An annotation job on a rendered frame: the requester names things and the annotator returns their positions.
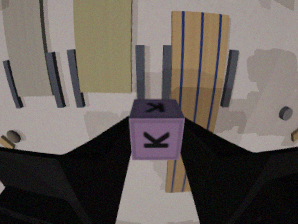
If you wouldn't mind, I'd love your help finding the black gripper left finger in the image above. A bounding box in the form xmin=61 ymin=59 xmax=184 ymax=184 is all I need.
xmin=0 ymin=116 xmax=132 ymax=224

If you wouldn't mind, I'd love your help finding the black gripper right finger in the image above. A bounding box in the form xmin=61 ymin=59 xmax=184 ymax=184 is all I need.
xmin=180 ymin=117 xmax=298 ymax=224

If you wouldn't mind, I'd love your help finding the purple cube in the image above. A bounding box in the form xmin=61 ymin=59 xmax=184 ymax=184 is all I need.
xmin=129 ymin=99 xmax=185 ymax=160

